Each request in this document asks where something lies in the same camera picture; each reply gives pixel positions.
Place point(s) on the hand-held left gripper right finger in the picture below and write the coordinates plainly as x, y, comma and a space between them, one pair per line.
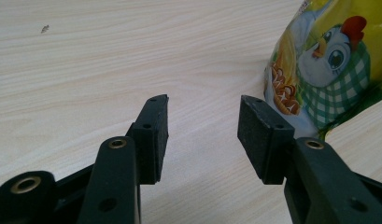
263, 140

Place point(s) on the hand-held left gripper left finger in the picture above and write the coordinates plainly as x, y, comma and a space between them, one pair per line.
151, 140

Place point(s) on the yellow spout pouch green cap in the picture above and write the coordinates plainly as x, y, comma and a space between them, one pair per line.
335, 62

